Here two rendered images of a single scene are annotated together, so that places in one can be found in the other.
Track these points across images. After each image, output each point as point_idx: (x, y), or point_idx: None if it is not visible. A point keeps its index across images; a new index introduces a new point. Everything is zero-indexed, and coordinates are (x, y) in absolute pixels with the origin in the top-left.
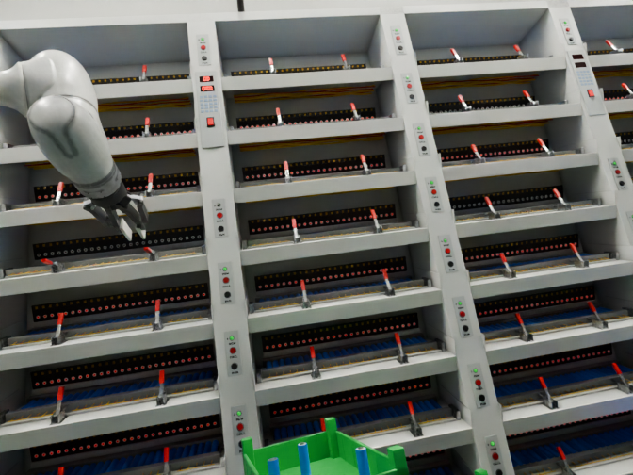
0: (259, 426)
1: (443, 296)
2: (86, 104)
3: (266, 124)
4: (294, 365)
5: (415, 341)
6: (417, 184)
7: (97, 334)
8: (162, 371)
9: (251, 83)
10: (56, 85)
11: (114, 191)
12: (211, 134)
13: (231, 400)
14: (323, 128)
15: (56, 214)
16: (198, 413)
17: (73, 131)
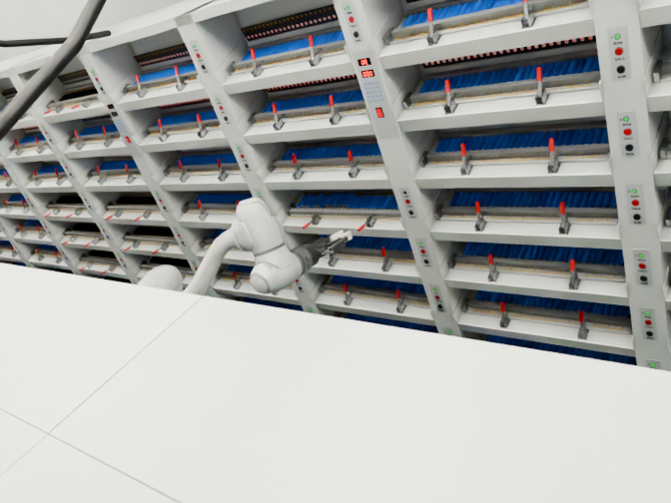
0: (470, 333)
1: (629, 302)
2: (272, 252)
3: (452, 58)
4: (492, 305)
5: (617, 308)
6: (615, 190)
7: (353, 259)
8: (397, 291)
9: (409, 59)
10: (254, 246)
11: (311, 268)
12: (383, 125)
13: (441, 323)
14: (496, 116)
15: (299, 186)
16: (423, 322)
17: (272, 291)
